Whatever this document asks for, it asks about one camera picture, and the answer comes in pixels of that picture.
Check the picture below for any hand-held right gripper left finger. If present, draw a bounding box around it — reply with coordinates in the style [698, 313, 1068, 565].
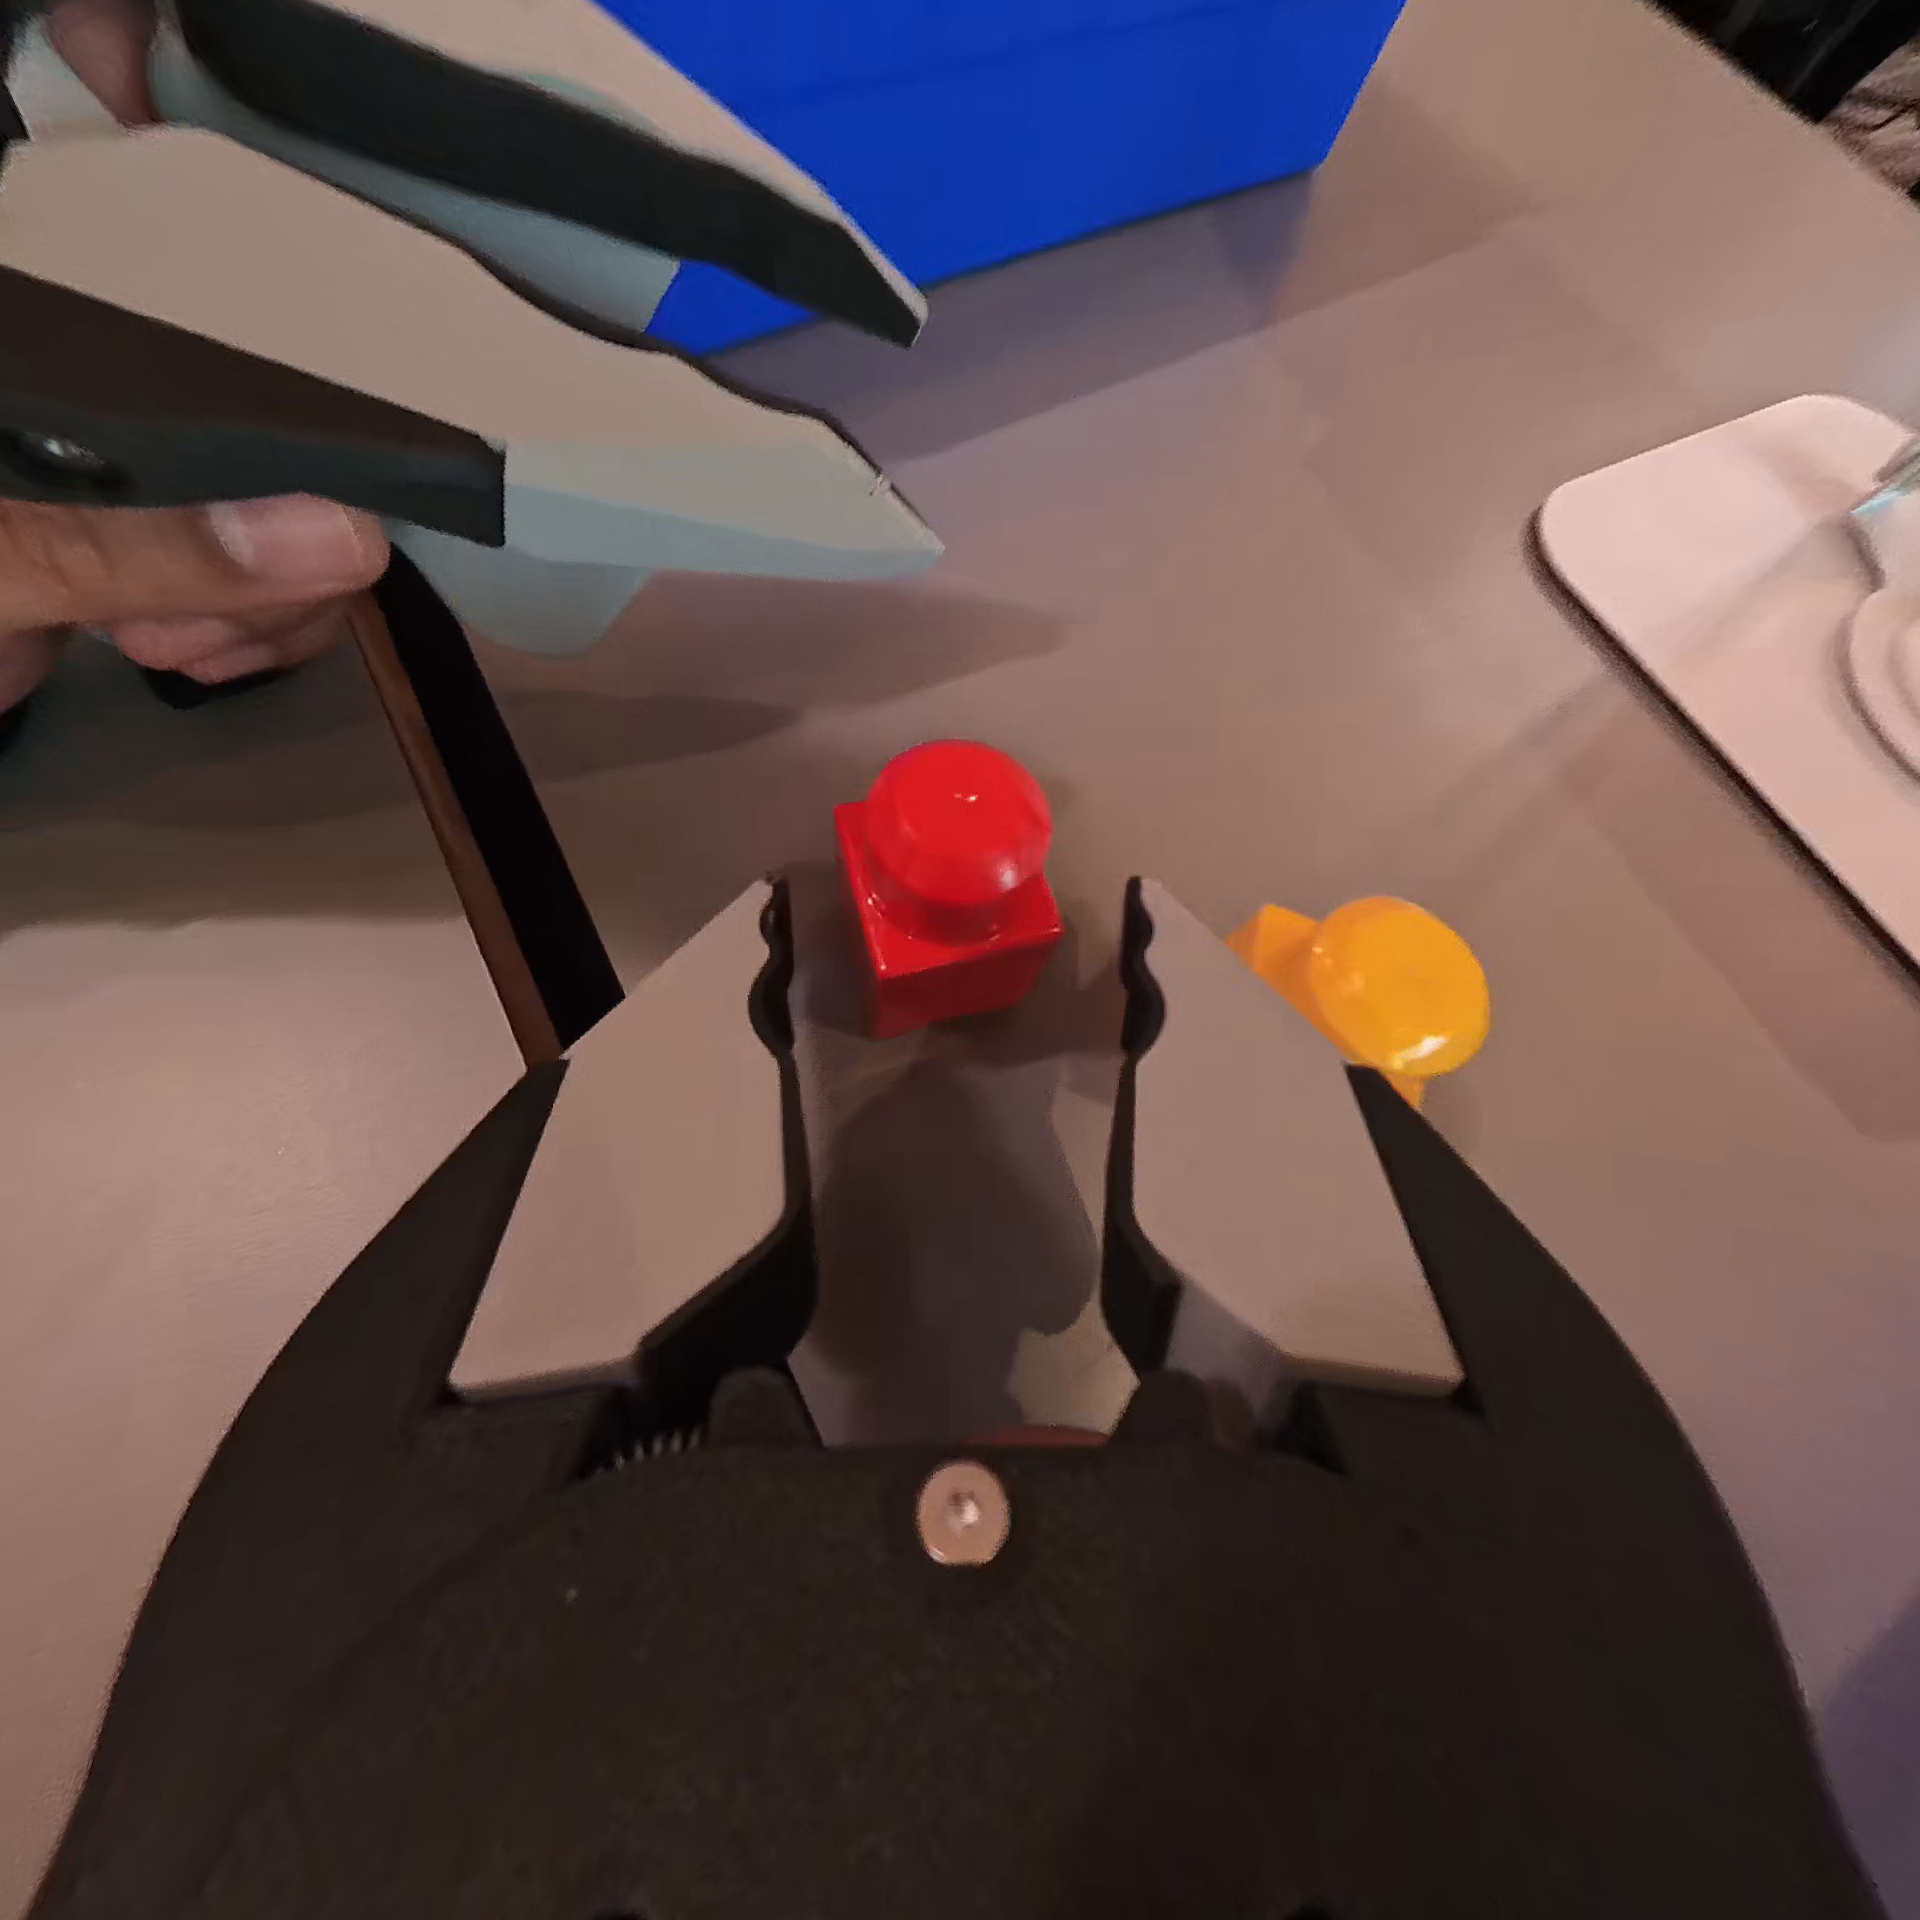
[447, 878, 822, 1397]

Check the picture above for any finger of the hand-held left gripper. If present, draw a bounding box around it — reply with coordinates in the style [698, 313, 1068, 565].
[0, 123, 950, 658]
[141, 0, 933, 353]

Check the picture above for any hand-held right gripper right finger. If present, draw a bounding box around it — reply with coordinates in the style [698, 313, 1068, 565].
[1100, 878, 1467, 1389]

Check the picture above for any orange mega block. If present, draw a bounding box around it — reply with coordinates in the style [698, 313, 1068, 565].
[1226, 895, 1494, 1116]

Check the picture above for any red mega block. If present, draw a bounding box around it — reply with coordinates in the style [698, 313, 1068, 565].
[831, 738, 1068, 1041]

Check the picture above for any blue plastic bin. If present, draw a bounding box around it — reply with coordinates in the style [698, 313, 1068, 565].
[592, 0, 1412, 357]

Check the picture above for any person's left hand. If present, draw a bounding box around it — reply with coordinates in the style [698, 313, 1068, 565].
[0, 495, 398, 713]

